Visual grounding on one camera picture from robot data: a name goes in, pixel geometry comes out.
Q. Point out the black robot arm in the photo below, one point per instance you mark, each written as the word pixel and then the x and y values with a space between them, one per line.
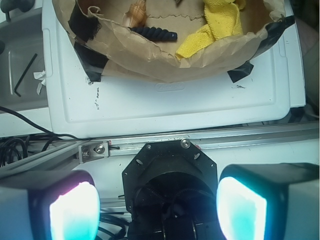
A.
pixel 192 216

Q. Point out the black hex key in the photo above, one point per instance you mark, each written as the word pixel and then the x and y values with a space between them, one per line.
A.
pixel 15 90

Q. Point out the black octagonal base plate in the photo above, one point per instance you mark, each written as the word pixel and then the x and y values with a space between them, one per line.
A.
pixel 160 170

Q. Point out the brown paper bag tray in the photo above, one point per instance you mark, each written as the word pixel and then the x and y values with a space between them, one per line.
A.
pixel 105 47

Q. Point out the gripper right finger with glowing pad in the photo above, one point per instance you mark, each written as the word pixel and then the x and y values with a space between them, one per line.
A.
pixel 279 201

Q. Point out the metal corner bracket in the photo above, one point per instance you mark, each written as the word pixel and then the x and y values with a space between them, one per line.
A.
pixel 93 150

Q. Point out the orange conch seashell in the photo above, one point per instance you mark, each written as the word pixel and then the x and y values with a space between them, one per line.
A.
pixel 136 15

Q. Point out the aluminium extrusion rail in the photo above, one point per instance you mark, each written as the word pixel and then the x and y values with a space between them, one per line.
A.
pixel 281 143

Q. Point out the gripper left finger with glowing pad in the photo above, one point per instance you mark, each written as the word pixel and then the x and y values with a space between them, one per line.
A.
pixel 48 205

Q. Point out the yellow microfiber cloth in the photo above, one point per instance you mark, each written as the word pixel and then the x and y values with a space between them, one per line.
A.
pixel 222 20

